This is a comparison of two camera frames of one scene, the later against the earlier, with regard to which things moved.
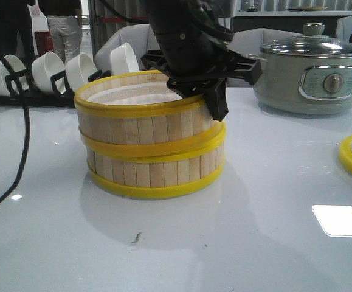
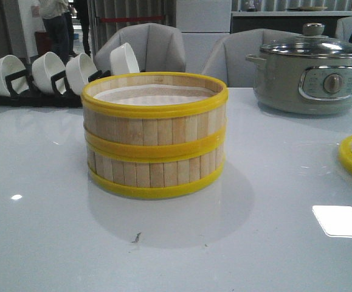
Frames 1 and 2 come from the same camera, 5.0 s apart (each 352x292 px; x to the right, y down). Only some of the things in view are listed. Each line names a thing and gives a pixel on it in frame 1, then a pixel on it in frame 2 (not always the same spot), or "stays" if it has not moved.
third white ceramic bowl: x=78 y=68 stays
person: x=12 y=17 → x=58 y=15
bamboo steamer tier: x=140 y=113 stays
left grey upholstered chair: x=140 y=40 stays
